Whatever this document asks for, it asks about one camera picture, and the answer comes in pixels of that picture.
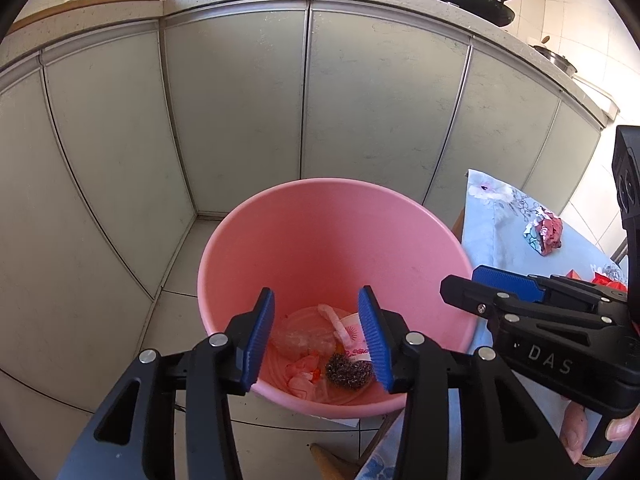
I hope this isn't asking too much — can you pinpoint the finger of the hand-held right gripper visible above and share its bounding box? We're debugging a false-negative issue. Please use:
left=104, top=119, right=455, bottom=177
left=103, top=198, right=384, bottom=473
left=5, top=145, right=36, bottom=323
left=472, top=265, right=628, bottom=306
left=440, top=275, right=627, bottom=328

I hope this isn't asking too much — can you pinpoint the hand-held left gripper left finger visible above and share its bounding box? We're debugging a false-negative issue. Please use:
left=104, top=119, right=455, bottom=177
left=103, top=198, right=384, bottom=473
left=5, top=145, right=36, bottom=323
left=57, top=287, right=276, bottom=480

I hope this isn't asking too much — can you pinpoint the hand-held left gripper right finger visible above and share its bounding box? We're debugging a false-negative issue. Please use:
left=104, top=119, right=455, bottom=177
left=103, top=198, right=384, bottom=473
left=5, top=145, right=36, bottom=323
left=357, top=285, right=583, bottom=480

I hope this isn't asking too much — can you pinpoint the silver scouring pad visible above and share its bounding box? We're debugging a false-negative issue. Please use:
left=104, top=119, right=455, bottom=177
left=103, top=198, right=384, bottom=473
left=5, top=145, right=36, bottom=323
left=326, top=351, right=375, bottom=389

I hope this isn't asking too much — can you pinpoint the clear plastic bag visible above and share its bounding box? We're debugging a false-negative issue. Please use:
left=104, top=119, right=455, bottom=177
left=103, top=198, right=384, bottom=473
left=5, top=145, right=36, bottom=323
left=272, top=310, right=341, bottom=358

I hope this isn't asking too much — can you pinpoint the translucent orange plastic wrapper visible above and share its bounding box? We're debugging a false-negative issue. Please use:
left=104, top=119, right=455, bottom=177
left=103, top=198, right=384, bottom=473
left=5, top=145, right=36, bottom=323
left=285, top=355, right=323, bottom=401

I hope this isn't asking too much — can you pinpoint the red patterned wrapper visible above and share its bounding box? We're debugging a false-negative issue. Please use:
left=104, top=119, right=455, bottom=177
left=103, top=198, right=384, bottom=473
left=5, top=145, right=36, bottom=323
left=522, top=206, right=563, bottom=256

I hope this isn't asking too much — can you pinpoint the red plastic bag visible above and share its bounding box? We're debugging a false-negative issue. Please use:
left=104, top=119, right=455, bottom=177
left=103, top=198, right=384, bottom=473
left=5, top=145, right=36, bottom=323
left=592, top=271, right=628, bottom=292

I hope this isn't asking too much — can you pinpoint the pink plastic bucket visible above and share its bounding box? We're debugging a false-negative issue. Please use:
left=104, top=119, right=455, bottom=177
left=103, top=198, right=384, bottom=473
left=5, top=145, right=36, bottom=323
left=196, top=177, right=476, bottom=417

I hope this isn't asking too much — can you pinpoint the person's right hand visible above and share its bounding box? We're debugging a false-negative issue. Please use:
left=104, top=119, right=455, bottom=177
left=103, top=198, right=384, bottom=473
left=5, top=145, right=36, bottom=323
left=560, top=395, right=640, bottom=466

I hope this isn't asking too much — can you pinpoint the blue floral tablecloth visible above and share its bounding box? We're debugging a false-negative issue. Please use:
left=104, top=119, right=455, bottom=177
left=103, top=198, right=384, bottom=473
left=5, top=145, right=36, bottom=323
left=360, top=169, right=631, bottom=480

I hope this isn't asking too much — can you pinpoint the steel pot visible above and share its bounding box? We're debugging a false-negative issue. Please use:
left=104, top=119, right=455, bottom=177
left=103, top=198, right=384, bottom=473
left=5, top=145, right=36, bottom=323
left=532, top=35, right=578, bottom=77

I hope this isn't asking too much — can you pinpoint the grey kitchen counter cabinet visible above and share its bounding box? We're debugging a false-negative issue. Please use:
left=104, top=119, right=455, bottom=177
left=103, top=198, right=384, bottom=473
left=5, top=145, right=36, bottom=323
left=0, top=0, right=621, bottom=396

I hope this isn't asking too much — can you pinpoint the black wok brown handle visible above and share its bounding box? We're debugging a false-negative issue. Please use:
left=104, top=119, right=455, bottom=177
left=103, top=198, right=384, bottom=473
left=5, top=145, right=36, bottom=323
left=433, top=0, right=542, bottom=28

